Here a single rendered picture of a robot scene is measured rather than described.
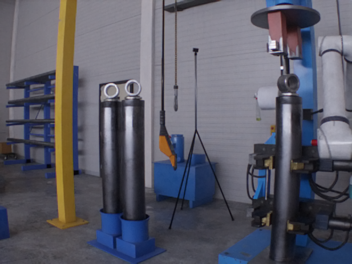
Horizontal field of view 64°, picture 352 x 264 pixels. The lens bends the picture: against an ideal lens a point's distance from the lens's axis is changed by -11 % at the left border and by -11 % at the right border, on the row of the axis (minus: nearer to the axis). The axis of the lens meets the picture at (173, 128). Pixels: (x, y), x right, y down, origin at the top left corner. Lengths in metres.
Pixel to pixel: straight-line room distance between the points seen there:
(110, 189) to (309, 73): 2.16
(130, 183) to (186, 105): 2.88
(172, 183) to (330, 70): 3.55
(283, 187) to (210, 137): 2.91
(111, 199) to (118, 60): 4.24
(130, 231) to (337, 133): 2.08
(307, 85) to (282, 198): 1.04
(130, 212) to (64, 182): 1.23
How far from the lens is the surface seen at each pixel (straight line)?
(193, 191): 4.61
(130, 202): 2.91
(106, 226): 3.23
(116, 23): 7.17
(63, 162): 3.86
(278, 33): 2.38
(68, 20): 4.04
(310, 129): 2.87
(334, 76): 1.73
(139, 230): 2.97
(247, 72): 4.93
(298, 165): 2.38
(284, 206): 2.51
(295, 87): 2.54
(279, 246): 2.62
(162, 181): 4.96
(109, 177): 3.10
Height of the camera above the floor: 1.28
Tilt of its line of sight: 1 degrees down
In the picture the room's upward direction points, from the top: straight up
